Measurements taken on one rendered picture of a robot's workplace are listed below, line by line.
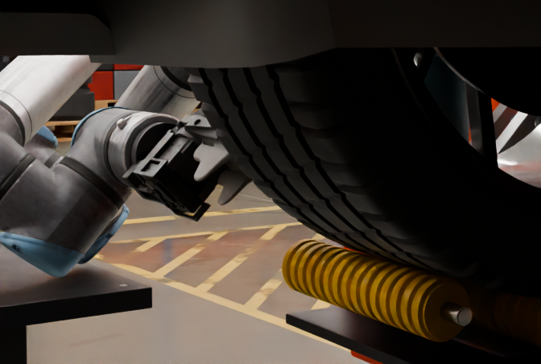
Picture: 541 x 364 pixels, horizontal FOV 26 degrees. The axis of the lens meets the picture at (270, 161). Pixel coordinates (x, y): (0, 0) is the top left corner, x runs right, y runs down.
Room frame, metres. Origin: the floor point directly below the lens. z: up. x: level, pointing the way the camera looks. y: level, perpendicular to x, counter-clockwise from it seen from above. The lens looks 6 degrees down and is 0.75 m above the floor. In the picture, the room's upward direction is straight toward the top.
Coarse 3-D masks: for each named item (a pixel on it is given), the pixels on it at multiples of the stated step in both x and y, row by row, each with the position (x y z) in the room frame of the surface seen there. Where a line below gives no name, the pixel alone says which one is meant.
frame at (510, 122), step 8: (496, 112) 1.37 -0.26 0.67; (504, 112) 1.36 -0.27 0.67; (512, 112) 1.36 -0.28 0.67; (520, 112) 1.33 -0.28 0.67; (496, 120) 1.35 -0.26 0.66; (504, 120) 1.36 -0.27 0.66; (512, 120) 1.33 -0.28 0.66; (520, 120) 1.32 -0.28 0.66; (528, 120) 1.32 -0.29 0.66; (536, 120) 1.34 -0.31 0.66; (496, 128) 1.35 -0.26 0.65; (504, 128) 1.36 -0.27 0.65; (512, 128) 1.32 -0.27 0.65; (520, 128) 1.32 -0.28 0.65; (528, 128) 1.32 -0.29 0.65; (496, 136) 1.35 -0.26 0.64; (504, 136) 1.32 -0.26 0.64; (512, 136) 1.31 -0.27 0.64; (520, 136) 1.32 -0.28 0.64; (496, 144) 1.31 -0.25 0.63; (504, 144) 1.30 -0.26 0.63; (512, 144) 1.31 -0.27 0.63
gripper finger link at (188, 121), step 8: (184, 120) 1.21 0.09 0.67; (192, 120) 1.19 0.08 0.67; (200, 120) 1.18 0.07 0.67; (184, 128) 1.20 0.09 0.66; (192, 128) 1.19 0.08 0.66; (200, 128) 1.18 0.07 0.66; (208, 128) 1.17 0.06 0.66; (216, 128) 1.16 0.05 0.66; (200, 136) 1.18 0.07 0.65; (208, 136) 1.17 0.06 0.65; (216, 136) 1.16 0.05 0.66
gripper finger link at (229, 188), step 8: (232, 160) 1.18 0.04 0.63; (232, 168) 1.20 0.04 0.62; (240, 168) 1.17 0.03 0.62; (224, 176) 1.19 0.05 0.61; (232, 176) 1.18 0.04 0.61; (240, 176) 1.16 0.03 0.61; (224, 184) 1.18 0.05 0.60; (232, 184) 1.17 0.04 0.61; (240, 184) 1.15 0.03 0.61; (224, 192) 1.17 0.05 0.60; (232, 192) 1.15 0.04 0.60; (224, 200) 1.15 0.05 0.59
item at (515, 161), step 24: (408, 48) 0.92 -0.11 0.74; (432, 48) 1.17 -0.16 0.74; (408, 72) 0.92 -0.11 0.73; (408, 96) 0.93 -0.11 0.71; (480, 96) 1.20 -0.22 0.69; (432, 120) 0.93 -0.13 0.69; (480, 120) 1.20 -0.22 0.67; (456, 144) 0.95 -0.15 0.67; (480, 144) 1.21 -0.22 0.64; (528, 144) 1.26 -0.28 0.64; (480, 168) 0.96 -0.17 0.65; (504, 168) 1.21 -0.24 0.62; (528, 168) 1.19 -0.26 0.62; (504, 192) 0.97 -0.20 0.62; (528, 192) 0.99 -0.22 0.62
